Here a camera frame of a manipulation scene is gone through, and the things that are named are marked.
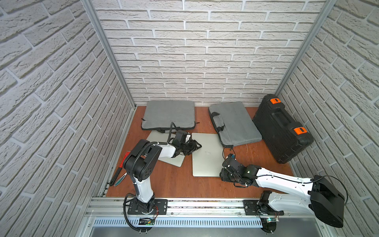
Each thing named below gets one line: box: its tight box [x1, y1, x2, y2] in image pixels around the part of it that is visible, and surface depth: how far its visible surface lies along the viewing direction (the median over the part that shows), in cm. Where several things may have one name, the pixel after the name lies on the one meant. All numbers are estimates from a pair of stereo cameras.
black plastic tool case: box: [252, 93, 315, 164], surface depth 83 cm
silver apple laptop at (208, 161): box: [191, 133, 224, 177], surface depth 97 cm
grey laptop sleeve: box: [208, 101, 263, 148], surface depth 106 cm
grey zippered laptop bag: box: [141, 100, 196, 133], surface depth 112 cm
